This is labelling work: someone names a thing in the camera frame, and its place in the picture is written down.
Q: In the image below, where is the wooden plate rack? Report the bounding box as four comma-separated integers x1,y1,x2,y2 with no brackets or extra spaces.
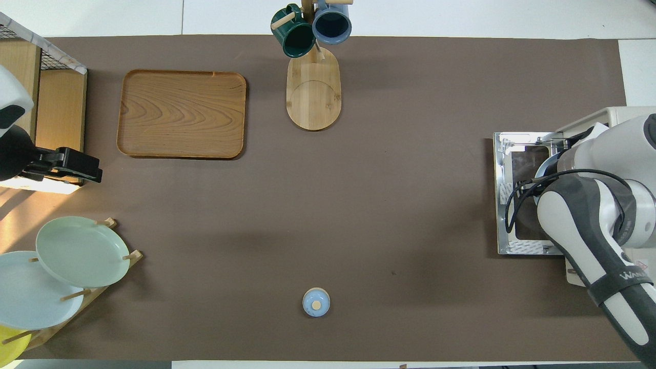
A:
0,218,145,352

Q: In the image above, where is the small blue jar wooden knob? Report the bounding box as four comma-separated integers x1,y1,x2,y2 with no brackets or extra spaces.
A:
302,287,331,318

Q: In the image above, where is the brown table mat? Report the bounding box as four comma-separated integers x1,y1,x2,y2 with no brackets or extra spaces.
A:
0,35,652,362

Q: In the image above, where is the yellow plate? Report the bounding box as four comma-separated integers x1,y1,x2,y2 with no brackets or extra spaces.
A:
0,324,32,367

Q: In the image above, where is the light blue dinner plate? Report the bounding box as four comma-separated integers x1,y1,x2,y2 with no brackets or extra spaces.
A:
0,251,85,331

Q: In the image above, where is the wooden mug tree stand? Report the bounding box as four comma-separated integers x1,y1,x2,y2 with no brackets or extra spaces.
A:
271,0,354,132

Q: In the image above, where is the rectangular wooden tray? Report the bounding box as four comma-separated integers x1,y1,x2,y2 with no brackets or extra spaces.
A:
116,69,248,160

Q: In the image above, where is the wire shelf with wooden boards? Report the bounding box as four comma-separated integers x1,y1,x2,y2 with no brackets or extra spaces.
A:
0,11,89,196

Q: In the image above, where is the dark green mug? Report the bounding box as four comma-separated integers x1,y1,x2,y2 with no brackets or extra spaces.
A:
271,4,316,58

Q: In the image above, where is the blue mug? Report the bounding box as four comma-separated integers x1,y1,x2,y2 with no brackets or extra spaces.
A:
312,0,353,45

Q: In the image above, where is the pale green plate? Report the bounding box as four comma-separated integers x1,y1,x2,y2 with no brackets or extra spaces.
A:
35,216,131,289

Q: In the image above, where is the cream toaster oven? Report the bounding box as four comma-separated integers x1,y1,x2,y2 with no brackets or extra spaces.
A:
556,106,656,289

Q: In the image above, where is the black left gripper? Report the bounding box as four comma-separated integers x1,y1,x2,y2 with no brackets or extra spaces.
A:
32,148,103,184

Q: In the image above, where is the glass oven door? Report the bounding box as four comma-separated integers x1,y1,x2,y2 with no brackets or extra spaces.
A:
493,131,567,256

